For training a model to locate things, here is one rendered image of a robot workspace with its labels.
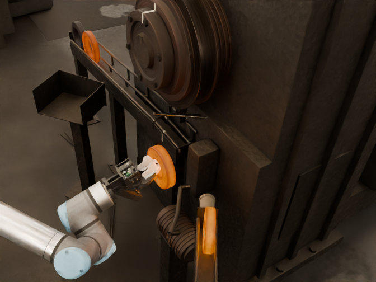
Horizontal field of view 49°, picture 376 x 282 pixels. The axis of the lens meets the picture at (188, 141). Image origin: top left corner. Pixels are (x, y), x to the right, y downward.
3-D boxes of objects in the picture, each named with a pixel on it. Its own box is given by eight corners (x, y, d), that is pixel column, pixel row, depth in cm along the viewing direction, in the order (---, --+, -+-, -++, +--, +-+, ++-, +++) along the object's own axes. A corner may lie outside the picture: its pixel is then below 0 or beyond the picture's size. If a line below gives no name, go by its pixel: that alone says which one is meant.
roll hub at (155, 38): (138, 64, 163) (136, -5, 144) (174, 100, 146) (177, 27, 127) (125, 67, 161) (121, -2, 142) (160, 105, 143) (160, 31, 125)
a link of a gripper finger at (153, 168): (164, 157, 135) (140, 172, 133) (168, 168, 139) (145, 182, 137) (160, 151, 137) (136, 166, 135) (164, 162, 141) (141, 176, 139)
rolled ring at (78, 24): (79, 26, 235) (84, 24, 236) (69, 18, 248) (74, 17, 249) (85, 56, 245) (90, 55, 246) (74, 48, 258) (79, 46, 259)
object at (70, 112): (77, 170, 252) (59, 69, 204) (114, 184, 245) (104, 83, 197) (56, 193, 237) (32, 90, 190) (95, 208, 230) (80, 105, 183)
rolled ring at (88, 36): (96, 69, 233) (102, 67, 235) (92, 38, 222) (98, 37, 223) (84, 56, 246) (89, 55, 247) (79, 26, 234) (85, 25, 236)
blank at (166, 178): (154, 135, 143) (145, 138, 142) (177, 160, 133) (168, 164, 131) (155, 169, 153) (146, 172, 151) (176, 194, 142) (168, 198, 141)
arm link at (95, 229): (85, 273, 126) (64, 239, 126) (100, 259, 137) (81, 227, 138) (109, 259, 124) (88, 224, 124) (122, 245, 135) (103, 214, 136)
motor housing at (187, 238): (177, 267, 205) (181, 197, 170) (201, 304, 192) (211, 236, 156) (154, 280, 200) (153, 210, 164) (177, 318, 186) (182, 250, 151)
